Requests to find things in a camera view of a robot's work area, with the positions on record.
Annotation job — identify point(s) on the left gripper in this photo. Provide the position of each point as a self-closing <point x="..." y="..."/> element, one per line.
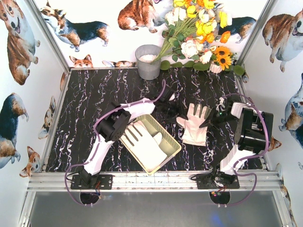
<point x="169" y="109"/>

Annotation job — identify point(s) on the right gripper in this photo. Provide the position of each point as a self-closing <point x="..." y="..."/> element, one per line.
<point x="217" y="116"/>

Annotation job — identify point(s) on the white glove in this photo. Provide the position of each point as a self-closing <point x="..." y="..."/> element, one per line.
<point x="144" y="146"/>
<point x="193" y="134"/>

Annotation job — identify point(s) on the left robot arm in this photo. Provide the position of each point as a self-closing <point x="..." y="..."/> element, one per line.
<point x="111" y="126"/>

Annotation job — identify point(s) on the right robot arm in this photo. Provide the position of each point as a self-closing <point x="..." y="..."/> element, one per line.
<point x="253" y="133"/>

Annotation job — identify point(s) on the pale green storage basket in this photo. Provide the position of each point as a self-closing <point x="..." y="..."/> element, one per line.
<point x="168" y="144"/>

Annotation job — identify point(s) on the sunflower pot white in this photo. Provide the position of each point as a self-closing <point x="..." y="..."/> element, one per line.
<point x="222" y="59"/>

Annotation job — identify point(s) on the grey bucket with gravel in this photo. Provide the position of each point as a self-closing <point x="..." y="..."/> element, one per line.
<point x="147" y="63"/>

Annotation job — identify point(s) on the artificial flower bouquet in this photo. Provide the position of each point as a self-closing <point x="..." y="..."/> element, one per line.
<point x="192" y="27"/>

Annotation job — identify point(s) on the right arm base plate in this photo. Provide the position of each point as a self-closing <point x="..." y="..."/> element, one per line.
<point x="217" y="181"/>

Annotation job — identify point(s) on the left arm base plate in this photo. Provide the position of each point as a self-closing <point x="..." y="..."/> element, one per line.
<point x="102" y="182"/>

